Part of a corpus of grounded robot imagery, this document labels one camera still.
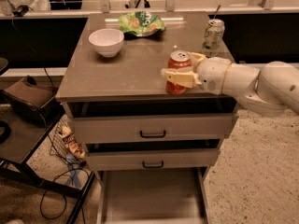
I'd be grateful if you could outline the wire basket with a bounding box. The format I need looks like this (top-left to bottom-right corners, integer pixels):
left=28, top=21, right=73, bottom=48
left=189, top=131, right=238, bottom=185
left=50, top=118, right=85, bottom=164

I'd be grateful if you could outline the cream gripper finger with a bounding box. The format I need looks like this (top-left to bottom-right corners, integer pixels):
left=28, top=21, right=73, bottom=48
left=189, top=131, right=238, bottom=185
left=161, top=69, right=202, bottom=88
left=190, top=52, right=206, bottom=69

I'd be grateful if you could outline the grey drawer cabinet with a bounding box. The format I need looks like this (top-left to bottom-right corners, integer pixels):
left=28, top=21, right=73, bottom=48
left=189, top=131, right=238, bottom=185
left=55, top=11, right=252, bottom=224

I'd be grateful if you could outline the green chip bag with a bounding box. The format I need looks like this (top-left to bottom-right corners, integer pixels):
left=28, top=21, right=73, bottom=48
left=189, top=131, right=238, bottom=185
left=118, top=11, right=165, bottom=37

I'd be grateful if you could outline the open bottom drawer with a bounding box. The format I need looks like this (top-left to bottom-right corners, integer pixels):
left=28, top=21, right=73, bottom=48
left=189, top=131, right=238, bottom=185
left=96, top=168, right=211, bottom=224

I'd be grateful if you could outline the black side table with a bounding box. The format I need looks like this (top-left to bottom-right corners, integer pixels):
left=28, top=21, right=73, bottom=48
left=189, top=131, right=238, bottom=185
left=0, top=108, right=95, bottom=224

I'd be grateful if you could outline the middle drawer with black handle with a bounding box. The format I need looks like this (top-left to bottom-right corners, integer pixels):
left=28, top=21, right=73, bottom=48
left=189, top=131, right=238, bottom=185
left=86, top=148, right=220, bottom=171

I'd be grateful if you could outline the drawer with black handle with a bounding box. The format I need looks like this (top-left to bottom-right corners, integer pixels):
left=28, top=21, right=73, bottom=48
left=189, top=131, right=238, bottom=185
left=86, top=148, right=220, bottom=171
left=69, top=114, right=237, bottom=144

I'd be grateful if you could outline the brown black bag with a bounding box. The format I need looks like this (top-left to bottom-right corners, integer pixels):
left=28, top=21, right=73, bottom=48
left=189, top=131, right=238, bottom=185
left=3, top=76, right=60, bottom=122

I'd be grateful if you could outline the black cable on floor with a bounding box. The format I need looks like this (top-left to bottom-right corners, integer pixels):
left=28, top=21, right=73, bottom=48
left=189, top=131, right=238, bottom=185
left=38, top=133, right=92, bottom=224

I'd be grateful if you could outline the red coke can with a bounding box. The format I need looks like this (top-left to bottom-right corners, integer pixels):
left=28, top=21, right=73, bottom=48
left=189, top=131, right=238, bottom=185
left=166, top=50, right=192, bottom=95

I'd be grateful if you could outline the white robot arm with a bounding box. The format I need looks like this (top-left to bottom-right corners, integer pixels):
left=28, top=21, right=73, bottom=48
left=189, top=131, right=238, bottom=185
left=161, top=53, right=299, bottom=117

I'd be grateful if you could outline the top drawer with black handle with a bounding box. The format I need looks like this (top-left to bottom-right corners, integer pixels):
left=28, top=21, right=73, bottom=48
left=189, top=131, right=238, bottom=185
left=69, top=114, right=237, bottom=144

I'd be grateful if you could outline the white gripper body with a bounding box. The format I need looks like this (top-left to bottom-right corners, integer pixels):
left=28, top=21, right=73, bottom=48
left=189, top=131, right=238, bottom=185
left=196, top=57, right=232, bottom=95

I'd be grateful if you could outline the white bowl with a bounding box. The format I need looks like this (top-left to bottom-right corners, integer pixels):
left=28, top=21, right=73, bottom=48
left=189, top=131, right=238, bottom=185
left=89, top=28, right=124, bottom=57

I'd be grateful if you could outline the green white soda can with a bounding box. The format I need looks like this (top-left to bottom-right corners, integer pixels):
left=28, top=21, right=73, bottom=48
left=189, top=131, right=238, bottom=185
left=202, top=19, right=225, bottom=57

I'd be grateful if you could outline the snack bag in basket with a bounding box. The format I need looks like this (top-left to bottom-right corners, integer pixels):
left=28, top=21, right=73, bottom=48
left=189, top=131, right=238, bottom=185
left=62, top=126, right=85, bottom=159

